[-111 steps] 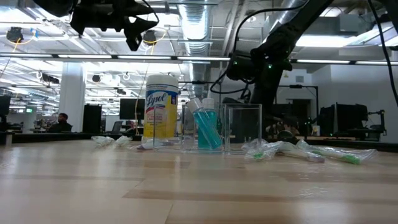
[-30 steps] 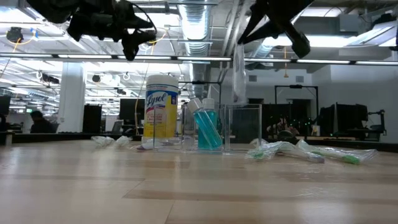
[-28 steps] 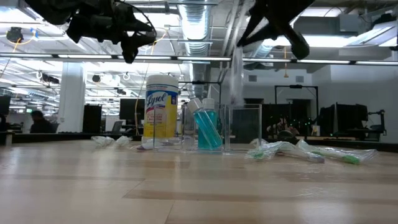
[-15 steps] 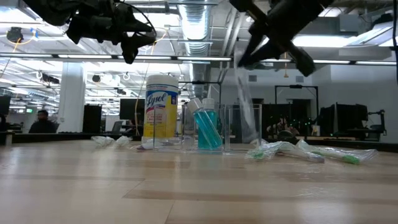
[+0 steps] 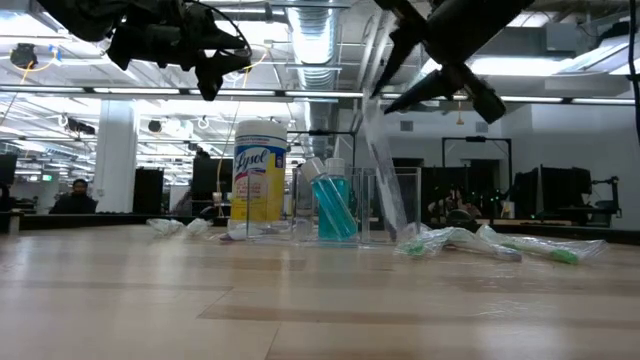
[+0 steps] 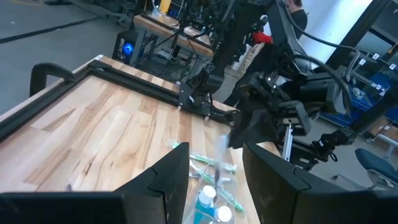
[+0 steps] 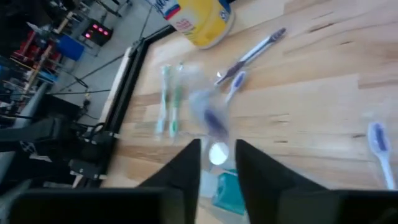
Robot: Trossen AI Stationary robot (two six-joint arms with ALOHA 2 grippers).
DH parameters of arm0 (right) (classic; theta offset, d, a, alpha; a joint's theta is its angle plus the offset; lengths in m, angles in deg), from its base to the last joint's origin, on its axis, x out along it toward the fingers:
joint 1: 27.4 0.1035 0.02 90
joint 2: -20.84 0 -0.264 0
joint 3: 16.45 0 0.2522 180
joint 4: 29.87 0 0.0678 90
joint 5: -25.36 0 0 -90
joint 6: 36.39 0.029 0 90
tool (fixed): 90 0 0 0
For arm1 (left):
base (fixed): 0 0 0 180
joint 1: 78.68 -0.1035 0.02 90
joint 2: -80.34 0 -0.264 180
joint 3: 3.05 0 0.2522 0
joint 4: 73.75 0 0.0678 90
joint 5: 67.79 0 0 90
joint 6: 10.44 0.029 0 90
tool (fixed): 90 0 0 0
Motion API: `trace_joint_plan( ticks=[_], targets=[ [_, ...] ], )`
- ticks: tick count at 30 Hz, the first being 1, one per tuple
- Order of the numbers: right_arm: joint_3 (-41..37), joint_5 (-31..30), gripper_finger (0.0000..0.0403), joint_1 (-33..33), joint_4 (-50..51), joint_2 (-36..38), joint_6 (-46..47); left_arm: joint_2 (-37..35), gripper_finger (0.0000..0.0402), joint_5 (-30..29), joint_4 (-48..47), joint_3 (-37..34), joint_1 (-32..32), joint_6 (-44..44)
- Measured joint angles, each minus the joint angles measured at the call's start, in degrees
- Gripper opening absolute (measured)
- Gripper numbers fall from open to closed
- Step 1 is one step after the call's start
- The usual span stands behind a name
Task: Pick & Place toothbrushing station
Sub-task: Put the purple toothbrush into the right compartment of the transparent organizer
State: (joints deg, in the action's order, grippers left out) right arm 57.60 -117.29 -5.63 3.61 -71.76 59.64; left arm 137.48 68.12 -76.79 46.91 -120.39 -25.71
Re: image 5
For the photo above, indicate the yellow Lysol wipes canister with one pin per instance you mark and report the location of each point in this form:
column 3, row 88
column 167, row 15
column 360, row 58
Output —
column 257, row 165

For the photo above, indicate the black gantry frame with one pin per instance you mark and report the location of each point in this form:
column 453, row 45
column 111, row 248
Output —
column 475, row 139

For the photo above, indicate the clear acrylic organizer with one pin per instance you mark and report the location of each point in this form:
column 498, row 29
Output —
column 370, row 210

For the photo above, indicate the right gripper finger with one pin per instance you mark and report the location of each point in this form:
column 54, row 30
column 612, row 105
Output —
column 432, row 87
column 402, row 45

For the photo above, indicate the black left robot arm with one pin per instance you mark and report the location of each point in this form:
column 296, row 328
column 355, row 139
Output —
column 75, row 15

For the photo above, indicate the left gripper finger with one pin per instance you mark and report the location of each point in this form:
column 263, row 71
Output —
column 217, row 40
column 212, row 70

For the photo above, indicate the person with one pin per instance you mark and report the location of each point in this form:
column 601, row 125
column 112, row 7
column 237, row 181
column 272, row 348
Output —
column 75, row 200

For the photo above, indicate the green toothbrush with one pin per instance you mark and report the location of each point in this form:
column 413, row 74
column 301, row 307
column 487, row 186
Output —
column 550, row 250
column 450, row 239

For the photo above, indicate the ceiling light strip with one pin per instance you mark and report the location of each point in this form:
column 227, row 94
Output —
column 600, row 100
column 135, row 91

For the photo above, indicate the black robot rig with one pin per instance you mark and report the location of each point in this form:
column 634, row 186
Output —
column 560, row 190

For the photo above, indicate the black monitor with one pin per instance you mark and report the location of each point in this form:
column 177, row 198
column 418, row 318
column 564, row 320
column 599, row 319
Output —
column 210, row 180

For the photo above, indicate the white building column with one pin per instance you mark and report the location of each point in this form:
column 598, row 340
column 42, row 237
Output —
column 116, row 155

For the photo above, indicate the blue mouthwash bottle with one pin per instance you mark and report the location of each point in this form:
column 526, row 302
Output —
column 336, row 167
column 332, row 210

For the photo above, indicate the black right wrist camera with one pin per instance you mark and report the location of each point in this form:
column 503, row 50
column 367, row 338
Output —
column 487, row 102

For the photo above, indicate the silver ventilation duct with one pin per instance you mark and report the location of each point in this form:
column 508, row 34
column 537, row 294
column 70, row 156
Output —
column 315, row 45

